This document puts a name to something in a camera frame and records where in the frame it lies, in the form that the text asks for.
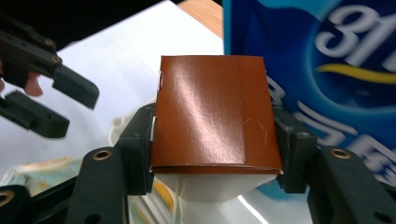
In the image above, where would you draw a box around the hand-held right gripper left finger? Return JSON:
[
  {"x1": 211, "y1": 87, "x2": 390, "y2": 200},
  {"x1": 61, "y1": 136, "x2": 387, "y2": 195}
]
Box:
[{"x1": 64, "y1": 103, "x2": 156, "y2": 224}]

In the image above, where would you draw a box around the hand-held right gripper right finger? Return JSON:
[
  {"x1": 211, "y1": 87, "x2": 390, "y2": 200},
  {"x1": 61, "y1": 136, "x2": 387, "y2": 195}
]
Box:
[{"x1": 273, "y1": 105, "x2": 396, "y2": 224}]

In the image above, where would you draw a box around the lemon print cloth bag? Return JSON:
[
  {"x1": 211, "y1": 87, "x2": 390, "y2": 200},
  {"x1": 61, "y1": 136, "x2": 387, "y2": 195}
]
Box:
[{"x1": 0, "y1": 156, "x2": 185, "y2": 224}]

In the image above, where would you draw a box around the blue snack packet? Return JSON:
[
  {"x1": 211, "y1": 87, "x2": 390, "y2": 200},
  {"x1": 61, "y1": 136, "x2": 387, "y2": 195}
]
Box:
[{"x1": 222, "y1": 0, "x2": 396, "y2": 200}]

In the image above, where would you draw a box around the brown cardboard box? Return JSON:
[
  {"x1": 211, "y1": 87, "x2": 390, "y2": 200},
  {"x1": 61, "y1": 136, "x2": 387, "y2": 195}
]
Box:
[{"x1": 149, "y1": 55, "x2": 284, "y2": 203}]

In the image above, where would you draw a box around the wooden table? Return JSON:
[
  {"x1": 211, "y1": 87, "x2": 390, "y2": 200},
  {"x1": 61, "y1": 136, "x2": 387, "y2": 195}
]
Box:
[{"x1": 177, "y1": 0, "x2": 224, "y2": 39}]

